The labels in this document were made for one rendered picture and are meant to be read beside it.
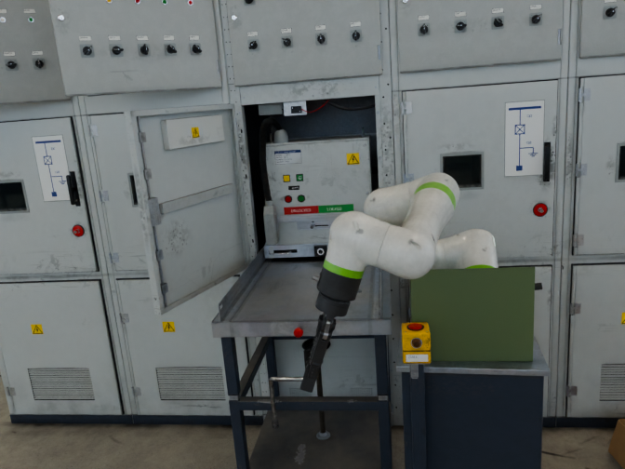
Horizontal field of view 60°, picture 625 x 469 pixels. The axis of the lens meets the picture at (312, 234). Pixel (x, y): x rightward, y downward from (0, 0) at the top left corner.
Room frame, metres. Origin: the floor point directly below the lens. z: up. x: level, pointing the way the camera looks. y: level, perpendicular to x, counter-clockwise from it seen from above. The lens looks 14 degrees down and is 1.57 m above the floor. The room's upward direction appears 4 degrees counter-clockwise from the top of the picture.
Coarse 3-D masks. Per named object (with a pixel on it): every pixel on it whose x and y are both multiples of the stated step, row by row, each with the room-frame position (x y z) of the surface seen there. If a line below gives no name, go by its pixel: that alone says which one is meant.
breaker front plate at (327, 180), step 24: (288, 144) 2.46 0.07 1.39; (312, 144) 2.44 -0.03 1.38; (336, 144) 2.43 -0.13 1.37; (360, 144) 2.41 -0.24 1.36; (288, 168) 2.46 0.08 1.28; (312, 168) 2.45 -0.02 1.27; (336, 168) 2.43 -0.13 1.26; (360, 168) 2.42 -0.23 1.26; (288, 192) 2.46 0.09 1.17; (312, 192) 2.45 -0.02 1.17; (336, 192) 2.43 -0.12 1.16; (360, 192) 2.42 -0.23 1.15; (288, 240) 2.47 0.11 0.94; (312, 240) 2.45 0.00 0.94
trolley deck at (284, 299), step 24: (288, 264) 2.40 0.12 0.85; (312, 264) 2.37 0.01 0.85; (264, 288) 2.09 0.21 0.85; (288, 288) 2.07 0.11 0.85; (312, 288) 2.05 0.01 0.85; (360, 288) 2.00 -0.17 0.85; (384, 288) 1.98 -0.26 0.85; (240, 312) 1.85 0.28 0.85; (264, 312) 1.84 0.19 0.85; (288, 312) 1.82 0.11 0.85; (312, 312) 1.80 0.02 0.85; (360, 312) 1.77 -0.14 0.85; (384, 312) 1.75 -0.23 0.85; (216, 336) 1.77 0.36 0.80; (240, 336) 1.76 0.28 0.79; (264, 336) 1.75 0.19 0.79; (288, 336) 1.74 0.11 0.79
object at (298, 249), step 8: (264, 248) 2.47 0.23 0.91; (280, 248) 2.46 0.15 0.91; (288, 248) 2.45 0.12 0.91; (296, 248) 2.45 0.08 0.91; (304, 248) 2.44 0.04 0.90; (312, 248) 2.44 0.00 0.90; (280, 256) 2.46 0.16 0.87; (288, 256) 2.45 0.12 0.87; (296, 256) 2.45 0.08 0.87; (304, 256) 2.44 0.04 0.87; (312, 256) 2.44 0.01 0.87
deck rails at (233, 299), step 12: (252, 264) 2.26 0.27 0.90; (264, 264) 2.42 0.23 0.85; (240, 276) 2.06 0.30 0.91; (252, 276) 2.24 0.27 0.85; (240, 288) 2.04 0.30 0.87; (252, 288) 2.10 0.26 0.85; (228, 300) 1.88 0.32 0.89; (240, 300) 1.97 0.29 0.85; (372, 300) 1.86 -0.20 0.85; (228, 312) 1.85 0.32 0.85; (372, 312) 1.75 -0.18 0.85
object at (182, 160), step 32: (128, 128) 1.91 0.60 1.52; (160, 128) 2.06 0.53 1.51; (192, 128) 2.18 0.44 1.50; (224, 128) 2.42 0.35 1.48; (160, 160) 2.04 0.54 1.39; (192, 160) 2.20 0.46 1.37; (224, 160) 2.39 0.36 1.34; (160, 192) 2.02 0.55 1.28; (192, 192) 2.18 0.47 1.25; (224, 192) 2.34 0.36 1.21; (160, 224) 2.00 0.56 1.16; (192, 224) 2.15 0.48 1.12; (224, 224) 2.35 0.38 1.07; (160, 256) 1.94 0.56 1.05; (192, 256) 2.13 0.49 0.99; (224, 256) 2.32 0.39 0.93; (160, 288) 1.91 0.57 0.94; (192, 288) 2.11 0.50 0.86
